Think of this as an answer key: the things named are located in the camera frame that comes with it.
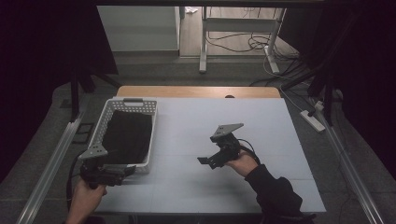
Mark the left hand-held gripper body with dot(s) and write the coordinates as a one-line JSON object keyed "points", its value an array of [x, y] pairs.
{"points": [[99, 175]]}

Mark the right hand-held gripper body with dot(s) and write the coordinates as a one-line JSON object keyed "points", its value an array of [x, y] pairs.
{"points": [[229, 146]]}

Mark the black cloth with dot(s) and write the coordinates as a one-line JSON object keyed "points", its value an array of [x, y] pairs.
{"points": [[127, 137]]}

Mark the white plastic basket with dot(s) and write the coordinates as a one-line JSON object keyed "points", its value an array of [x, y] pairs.
{"points": [[104, 124]]}

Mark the person's right hand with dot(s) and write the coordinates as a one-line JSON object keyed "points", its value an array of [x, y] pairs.
{"points": [[244, 165]]}

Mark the person's left hand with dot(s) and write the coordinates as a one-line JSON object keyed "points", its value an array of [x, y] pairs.
{"points": [[84, 199]]}

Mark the white table mat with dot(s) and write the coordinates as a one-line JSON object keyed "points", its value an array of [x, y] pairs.
{"points": [[258, 130]]}

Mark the black floor plate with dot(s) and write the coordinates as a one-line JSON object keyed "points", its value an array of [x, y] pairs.
{"points": [[83, 133]]}

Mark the small dark round object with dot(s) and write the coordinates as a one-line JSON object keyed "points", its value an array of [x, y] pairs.
{"points": [[229, 96]]}

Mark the wooden table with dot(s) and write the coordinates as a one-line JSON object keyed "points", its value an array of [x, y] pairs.
{"points": [[186, 91]]}

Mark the black metal stand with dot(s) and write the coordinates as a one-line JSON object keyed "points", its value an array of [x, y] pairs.
{"points": [[74, 96], [327, 99]]}

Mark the white power strip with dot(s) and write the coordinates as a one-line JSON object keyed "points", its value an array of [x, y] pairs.
{"points": [[312, 121]]}

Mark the dark curtain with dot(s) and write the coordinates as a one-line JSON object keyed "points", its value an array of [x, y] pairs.
{"points": [[37, 62], [367, 77]]}

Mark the white cabinet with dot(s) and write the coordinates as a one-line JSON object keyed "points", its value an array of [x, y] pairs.
{"points": [[140, 28]]}

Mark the aluminium rail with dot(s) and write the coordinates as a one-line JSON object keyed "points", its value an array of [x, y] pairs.
{"points": [[348, 168], [49, 168]]}

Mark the white desk frame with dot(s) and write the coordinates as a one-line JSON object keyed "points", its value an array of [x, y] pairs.
{"points": [[239, 25]]}

